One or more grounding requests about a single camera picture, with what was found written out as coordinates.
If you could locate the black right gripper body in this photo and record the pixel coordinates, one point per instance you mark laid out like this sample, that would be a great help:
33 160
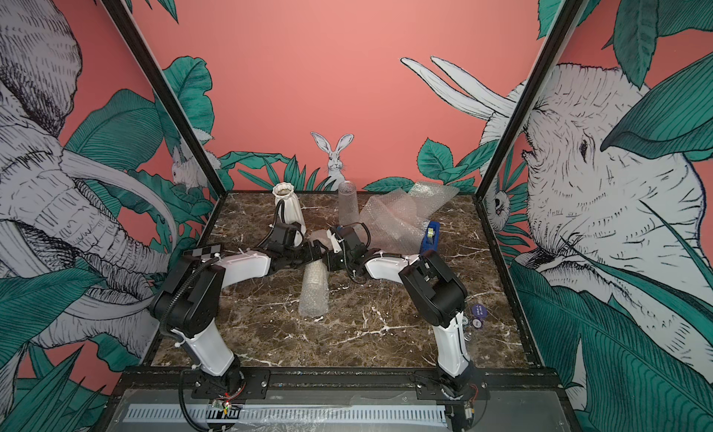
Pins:
339 262

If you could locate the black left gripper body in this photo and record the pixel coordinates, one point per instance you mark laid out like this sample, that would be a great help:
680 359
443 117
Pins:
300 256

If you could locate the tall white ribbed vase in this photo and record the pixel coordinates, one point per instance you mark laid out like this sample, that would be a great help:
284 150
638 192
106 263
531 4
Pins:
290 210

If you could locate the bubble wrap sheet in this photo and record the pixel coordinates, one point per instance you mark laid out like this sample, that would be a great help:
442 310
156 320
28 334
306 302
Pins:
314 298

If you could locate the bubble wrap pile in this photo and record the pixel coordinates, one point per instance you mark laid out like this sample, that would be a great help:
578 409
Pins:
398 221

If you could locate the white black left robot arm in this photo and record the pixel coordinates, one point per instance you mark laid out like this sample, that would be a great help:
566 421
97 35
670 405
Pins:
188 304

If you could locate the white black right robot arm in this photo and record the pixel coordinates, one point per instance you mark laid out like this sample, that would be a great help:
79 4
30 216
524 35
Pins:
435 290

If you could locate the clear textured glass vase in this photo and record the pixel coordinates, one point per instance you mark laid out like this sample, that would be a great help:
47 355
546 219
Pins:
348 212

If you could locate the black white checkerboard card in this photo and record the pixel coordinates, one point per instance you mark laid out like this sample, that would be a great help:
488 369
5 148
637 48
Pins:
204 253

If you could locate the blue tape dispenser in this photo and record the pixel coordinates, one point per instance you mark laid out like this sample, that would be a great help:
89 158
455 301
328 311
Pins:
431 237

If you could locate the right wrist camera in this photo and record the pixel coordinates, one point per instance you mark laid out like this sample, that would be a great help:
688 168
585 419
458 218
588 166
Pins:
335 241

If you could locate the black front mounting rail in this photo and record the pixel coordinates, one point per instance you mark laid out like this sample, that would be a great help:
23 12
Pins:
260 381

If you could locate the white slotted cable duct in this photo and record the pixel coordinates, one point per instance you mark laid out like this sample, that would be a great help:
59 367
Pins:
417 415

